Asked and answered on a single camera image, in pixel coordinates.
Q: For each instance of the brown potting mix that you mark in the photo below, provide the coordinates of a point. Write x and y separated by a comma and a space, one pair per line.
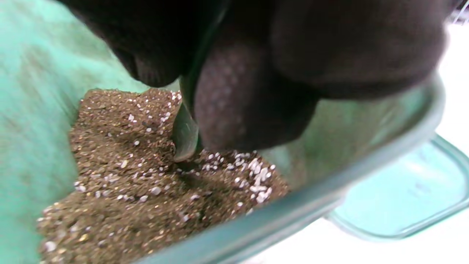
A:
139, 183

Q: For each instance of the person's right hand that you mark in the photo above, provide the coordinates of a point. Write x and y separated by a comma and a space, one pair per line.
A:
329, 47

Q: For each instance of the teal plastic storage box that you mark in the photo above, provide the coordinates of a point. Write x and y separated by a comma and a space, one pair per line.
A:
29, 128

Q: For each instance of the teal plastic lid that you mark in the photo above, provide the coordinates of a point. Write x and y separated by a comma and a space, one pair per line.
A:
410, 190

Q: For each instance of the green garden trowel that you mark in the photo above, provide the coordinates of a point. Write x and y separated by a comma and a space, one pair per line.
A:
185, 135

